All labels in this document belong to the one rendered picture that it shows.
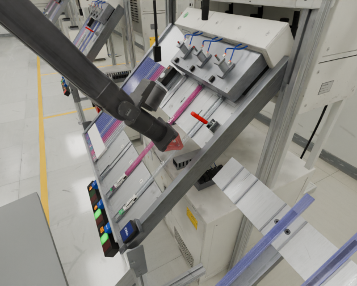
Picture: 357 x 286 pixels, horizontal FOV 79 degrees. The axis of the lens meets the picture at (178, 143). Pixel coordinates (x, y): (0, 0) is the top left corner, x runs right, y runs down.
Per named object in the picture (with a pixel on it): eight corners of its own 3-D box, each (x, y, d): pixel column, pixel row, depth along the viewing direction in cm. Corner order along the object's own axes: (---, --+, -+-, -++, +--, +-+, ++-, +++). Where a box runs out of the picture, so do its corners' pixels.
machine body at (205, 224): (197, 290, 119) (206, 223, 82) (149, 200, 169) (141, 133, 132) (281, 238, 144) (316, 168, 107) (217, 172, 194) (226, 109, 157)
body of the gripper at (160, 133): (163, 118, 66) (146, 106, 61) (179, 135, 59) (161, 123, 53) (150, 135, 67) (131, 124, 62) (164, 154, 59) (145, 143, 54)
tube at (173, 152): (122, 215, 71) (120, 214, 71) (121, 211, 72) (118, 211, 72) (227, 95, 65) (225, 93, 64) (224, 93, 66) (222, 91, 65)
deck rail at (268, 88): (134, 249, 69) (119, 248, 64) (133, 244, 70) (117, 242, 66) (295, 72, 60) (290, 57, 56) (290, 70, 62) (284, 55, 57)
